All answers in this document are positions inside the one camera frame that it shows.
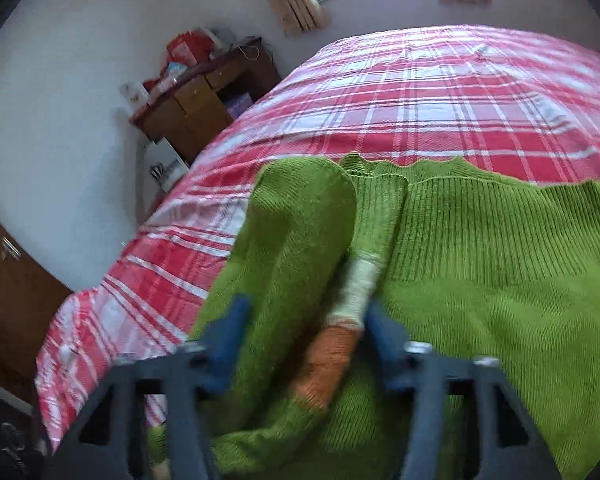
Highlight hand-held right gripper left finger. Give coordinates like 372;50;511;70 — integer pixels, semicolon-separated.
55;295;255;480

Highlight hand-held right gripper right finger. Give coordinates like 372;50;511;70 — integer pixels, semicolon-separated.
364;300;553;480

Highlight green orange striped knit sweater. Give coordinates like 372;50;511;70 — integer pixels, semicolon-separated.
147;154;600;480

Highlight white paper bag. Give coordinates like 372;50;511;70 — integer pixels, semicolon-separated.
138;136;192;194

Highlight brown wooden door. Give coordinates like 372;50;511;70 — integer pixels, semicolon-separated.
0;194;77;403

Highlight stacked boxes under desk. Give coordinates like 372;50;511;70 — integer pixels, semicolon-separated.
224;91;255;120

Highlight brown wooden desk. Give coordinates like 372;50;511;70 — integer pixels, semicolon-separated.
129;37;284;167

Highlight bed with red plaid sheet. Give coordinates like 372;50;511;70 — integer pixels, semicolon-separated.
34;24;600;455

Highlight white card with red print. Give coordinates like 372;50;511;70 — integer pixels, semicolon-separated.
119;81;149;109

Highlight red and white small boxes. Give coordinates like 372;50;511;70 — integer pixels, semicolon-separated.
144;60;191;98

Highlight red gift box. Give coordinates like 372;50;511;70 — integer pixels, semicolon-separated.
166;29;217;67

